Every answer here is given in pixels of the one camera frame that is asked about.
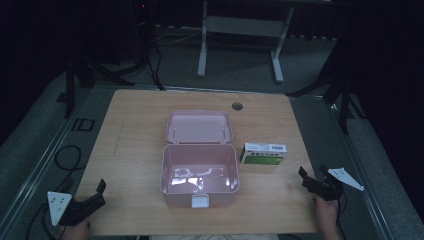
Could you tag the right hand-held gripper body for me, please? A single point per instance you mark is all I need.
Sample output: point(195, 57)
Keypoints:
point(330, 190)

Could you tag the white metal desk frame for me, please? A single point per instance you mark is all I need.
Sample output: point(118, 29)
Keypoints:
point(241, 26)

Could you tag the person's left hand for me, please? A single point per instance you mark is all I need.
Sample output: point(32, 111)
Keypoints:
point(76, 231)

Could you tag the pink storage box with lid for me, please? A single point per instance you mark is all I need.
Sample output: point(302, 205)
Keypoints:
point(200, 156)

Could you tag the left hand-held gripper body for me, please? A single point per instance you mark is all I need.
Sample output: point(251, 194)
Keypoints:
point(60, 205)

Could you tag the black metal stand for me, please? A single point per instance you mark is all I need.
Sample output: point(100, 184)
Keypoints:
point(343, 100)
point(70, 86)

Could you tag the metal floor rail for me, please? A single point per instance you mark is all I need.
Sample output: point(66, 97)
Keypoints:
point(43, 156)
point(360, 173)

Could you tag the person's right hand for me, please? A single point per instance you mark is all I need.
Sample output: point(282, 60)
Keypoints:
point(327, 216)

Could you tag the dark tower with red light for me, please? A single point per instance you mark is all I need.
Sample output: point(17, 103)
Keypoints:
point(143, 30)

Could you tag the green and white medicine box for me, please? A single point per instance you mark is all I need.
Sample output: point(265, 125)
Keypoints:
point(263, 156)

